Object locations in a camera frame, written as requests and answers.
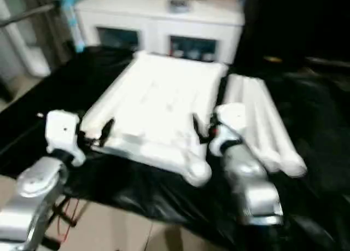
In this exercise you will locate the white plastic table top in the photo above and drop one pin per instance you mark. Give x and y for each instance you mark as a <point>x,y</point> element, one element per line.
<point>153,98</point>

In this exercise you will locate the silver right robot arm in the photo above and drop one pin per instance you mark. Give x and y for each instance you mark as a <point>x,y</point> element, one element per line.
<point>246,169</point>

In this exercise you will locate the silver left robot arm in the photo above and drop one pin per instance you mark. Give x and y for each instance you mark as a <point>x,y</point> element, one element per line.
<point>35,180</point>

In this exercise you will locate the small yellow label tag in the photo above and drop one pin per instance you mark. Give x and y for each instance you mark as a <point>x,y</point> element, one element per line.
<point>273,59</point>

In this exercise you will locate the black work mat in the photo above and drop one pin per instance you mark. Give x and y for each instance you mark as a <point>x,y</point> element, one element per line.
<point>300,111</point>

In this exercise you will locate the blue white striped pole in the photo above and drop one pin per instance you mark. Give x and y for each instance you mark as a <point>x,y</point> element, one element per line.
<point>72,18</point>

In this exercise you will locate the white glass-door cabinet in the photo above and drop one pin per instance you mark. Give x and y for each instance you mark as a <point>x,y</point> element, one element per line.
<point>123,10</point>

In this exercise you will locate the clear bag of black parts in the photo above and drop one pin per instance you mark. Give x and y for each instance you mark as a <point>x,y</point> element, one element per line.
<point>179,5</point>

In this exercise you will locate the dark grey metal bar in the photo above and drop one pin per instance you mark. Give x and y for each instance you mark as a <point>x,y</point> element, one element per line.
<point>27,15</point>

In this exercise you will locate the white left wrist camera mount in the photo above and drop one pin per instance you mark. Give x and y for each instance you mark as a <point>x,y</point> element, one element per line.
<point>61,130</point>

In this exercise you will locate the grey metal rail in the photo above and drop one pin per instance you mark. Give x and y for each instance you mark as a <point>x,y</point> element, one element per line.
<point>328,62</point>

